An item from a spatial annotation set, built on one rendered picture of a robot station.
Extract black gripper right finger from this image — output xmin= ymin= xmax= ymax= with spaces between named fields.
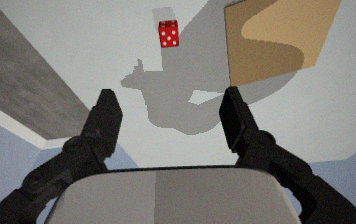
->
xmin=219 ymin=86 xmax=356 ymax=224

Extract tan mat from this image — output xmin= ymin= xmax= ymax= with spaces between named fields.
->
xmin=224 ymin=0 xmax=342 ymax=86

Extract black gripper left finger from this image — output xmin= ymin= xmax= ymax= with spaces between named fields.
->
xmin=0 ymin=89 xmax=123 ymax=224

